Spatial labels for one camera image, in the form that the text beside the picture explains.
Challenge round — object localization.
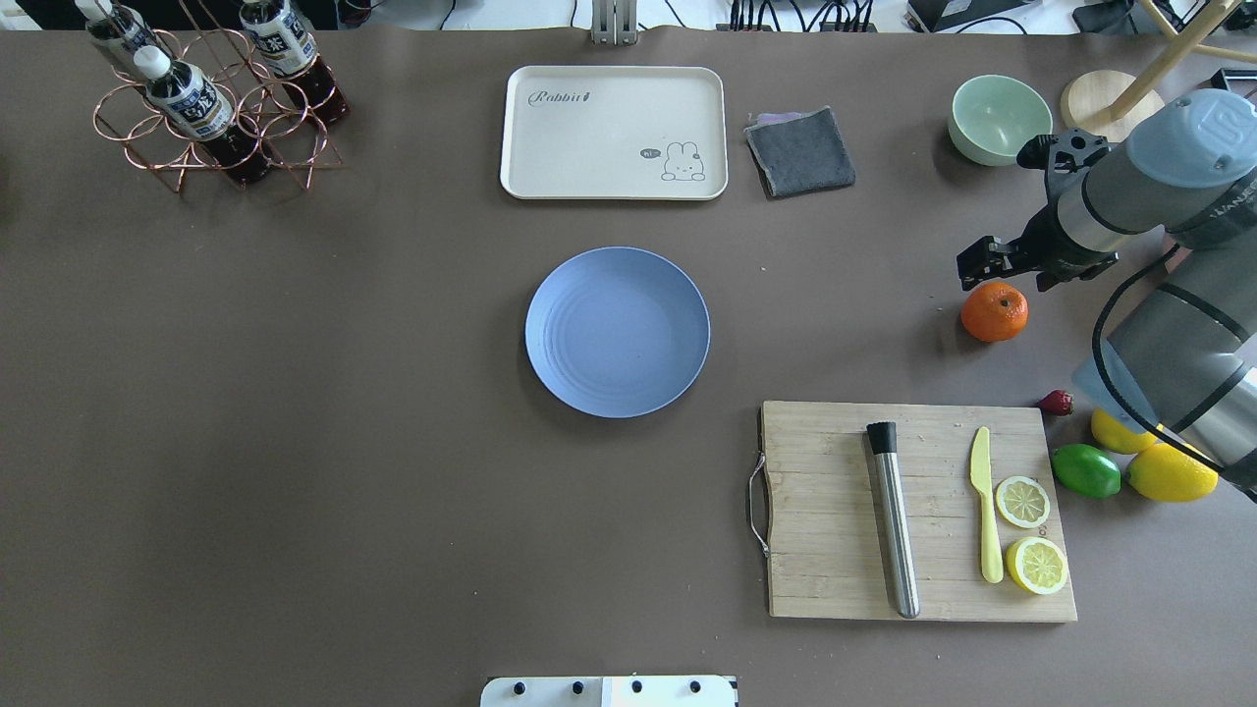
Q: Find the grey folded cloth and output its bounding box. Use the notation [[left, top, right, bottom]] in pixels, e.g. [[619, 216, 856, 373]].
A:
[[742, 106, 856, 198]]

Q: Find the lemon half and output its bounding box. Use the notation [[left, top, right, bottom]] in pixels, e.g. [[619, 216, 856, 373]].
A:
[[1006, 537, 1068, 595]]

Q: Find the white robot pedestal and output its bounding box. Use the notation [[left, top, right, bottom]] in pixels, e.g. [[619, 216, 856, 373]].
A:
[[479, 676, 739, 706]]

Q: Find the lemon slice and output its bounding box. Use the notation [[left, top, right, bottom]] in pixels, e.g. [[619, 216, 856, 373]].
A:
[[994, 476, 1052, 530]]

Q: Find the mint green bowl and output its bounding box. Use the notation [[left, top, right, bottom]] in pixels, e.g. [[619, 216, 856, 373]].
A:
[[948, 75, 1055, 167]]

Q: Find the orange mandarin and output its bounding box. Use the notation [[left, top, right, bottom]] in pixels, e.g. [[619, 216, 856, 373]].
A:
[[960, 282, 1029, 342]]

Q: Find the wooden cup stand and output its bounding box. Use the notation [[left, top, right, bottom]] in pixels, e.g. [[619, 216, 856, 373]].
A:
[[1060, 1, 1256, 142]]

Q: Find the whole yellow lemon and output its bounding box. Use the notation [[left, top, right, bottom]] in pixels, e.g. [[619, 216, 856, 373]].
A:
[[1090, 408, 1159, 454], [1126, 443, 1221, 503]]

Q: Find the cream rabbit tray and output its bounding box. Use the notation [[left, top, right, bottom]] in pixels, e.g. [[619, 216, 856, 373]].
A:
[[499, 65, 729, 200]]

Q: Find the yellow plastic knife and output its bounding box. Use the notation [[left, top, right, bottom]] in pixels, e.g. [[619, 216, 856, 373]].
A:
[[969, 426, 1006, 582]]

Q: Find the green lime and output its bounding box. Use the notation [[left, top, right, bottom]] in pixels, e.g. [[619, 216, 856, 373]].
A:
[[1050, 443, 1123, 499]]

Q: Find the copper wire bottle rack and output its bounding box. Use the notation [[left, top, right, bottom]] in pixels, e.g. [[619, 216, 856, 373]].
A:
[[78, 1, 349, 192]]

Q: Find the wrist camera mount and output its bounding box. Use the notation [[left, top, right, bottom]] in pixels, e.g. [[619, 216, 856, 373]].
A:
[[1014, 127, 1112, 204]]

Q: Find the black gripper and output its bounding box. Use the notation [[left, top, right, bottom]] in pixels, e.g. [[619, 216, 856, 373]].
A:
[[957, 204, 1119, 292]]

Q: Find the steel muddler black tip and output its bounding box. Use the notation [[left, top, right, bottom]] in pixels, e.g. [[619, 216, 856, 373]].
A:
[[866, 421, 921, 621]]

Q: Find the blue plate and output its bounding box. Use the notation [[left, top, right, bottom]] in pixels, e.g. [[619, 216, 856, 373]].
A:
[[522, 247, 711, 419]]

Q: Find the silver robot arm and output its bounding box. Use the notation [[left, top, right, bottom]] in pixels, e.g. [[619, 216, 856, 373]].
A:
[[957, 88, 1256, 496]]

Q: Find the red strawberry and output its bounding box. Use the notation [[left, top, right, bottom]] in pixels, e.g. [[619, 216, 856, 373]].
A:
[[1036, 389, 1073, 416]]

